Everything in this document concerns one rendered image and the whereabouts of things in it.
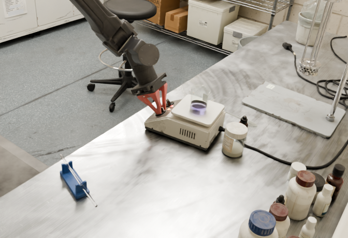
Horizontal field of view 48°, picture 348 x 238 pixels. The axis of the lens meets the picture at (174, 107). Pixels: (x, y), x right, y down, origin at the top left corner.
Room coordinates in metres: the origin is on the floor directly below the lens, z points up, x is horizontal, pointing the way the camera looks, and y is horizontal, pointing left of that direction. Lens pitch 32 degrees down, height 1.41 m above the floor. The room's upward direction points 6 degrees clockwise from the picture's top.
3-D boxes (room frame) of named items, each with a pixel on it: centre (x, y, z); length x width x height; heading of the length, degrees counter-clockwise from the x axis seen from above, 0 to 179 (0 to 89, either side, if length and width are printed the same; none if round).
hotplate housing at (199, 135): (0.94, -0.04, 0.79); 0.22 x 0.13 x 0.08; 66
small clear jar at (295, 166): (0.77, -0.33, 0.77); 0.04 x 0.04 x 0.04
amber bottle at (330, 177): (0.71, -0.40, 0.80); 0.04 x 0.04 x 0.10
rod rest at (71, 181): (0.67, 0.22, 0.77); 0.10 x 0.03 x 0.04; 38
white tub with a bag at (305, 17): (1.76, -0.60, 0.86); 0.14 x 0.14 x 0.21
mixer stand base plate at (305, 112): (1.13, -0.40, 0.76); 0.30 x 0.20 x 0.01; 58
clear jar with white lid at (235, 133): (0.86, -0.17, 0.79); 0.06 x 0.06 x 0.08
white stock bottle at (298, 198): (0.65, -0.30, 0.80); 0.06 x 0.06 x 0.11
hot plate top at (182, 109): (0.92, -0.07, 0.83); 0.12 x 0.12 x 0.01; 66
